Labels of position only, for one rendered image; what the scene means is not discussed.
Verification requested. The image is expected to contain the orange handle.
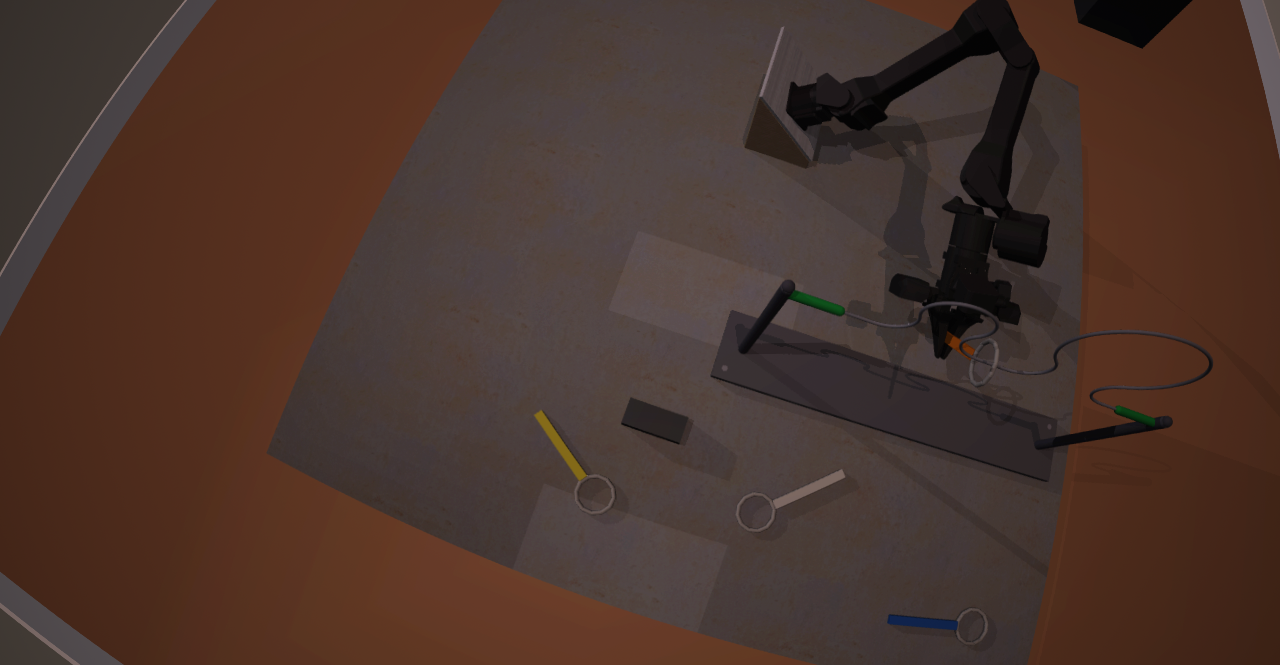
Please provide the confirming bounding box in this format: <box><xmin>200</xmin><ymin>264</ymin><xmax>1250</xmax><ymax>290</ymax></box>
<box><xmin>945</xmin><ymin>331</ymin><xmax>1000</xmax><ymax>387</ymax></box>

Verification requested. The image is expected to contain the yellow handle with grey loop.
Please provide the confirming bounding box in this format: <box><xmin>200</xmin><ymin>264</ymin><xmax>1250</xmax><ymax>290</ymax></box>
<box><xmin>535</xmin><ymin>411</ymin><xmax>616</xmax><ymax>515</ymax></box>

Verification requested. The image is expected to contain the dark blue handle with grey loop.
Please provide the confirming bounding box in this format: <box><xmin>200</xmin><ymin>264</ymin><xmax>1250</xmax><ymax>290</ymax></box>
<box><xmin>887</xmin><ymin>607</ymin><xmax>989</xmax><ymax>646</ymax></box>

